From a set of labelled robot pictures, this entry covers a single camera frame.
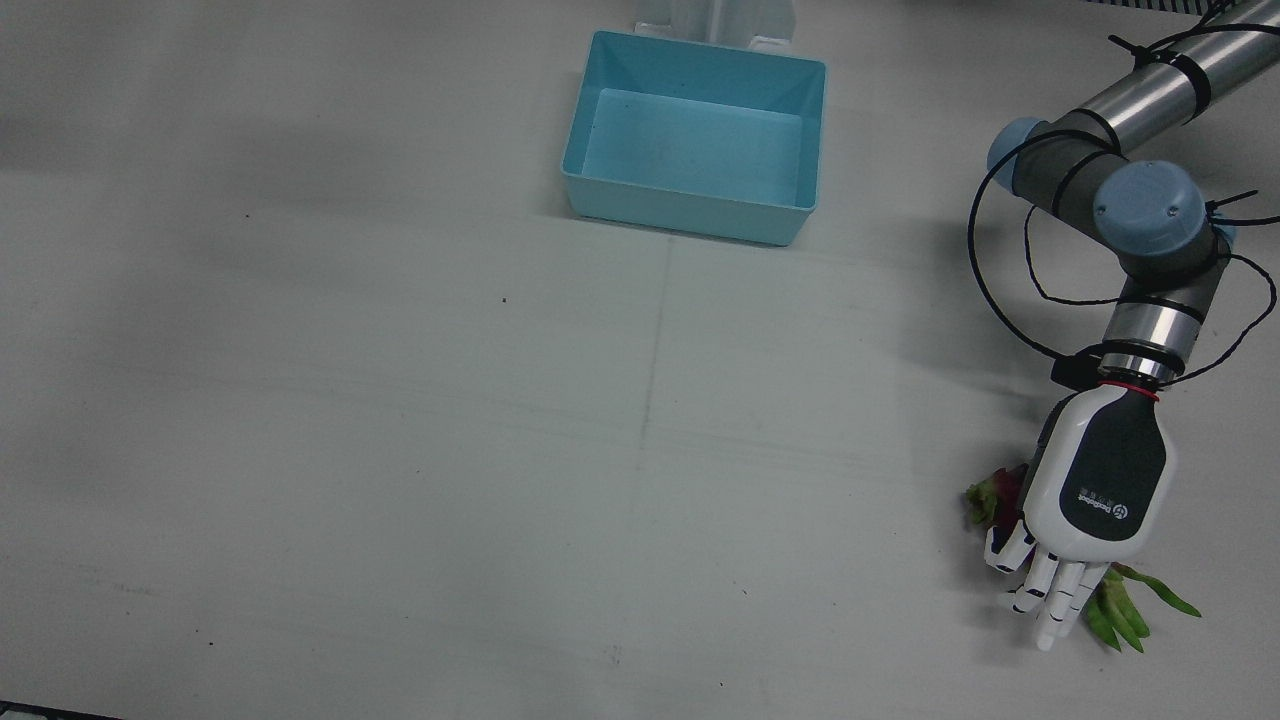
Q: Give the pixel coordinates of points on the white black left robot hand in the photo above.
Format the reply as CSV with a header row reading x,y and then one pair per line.
x,y
1100,470

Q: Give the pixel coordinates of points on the red dragon fruit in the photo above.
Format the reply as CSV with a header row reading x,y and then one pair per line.
x,y
1005,495

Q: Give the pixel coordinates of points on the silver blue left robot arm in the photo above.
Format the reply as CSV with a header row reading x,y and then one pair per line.
x,y
1145,210

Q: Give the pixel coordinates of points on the light blue plastic bin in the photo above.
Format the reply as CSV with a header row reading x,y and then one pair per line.
x,y
690,150

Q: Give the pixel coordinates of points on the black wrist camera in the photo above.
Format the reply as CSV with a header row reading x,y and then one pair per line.
x,y
1072,372

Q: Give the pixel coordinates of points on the white pedestal base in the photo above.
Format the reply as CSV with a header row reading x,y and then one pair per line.
x,y
740,20

